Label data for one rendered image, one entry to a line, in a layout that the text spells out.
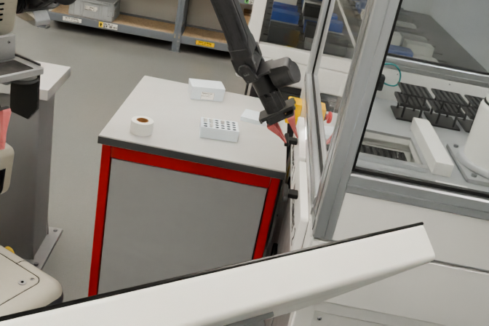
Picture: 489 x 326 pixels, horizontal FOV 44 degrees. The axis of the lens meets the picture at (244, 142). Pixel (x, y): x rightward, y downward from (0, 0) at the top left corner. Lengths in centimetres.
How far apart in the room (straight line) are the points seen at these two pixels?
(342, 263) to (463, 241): 57
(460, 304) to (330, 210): 33
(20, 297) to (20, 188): 57
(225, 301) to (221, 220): 136
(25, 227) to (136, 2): 379
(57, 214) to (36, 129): 70
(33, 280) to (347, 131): 127
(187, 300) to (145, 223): 143
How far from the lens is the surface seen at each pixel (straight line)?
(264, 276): 64
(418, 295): 130
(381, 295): 129
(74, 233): 280
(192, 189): 193
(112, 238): 208
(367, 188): 116
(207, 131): 196
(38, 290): 204
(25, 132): 234
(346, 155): 113
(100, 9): 565
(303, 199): 136
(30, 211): 249
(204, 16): 595
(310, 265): 67
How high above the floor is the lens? 156
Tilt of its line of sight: 24 degrees down
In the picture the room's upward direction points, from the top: 11 degrees clockwise
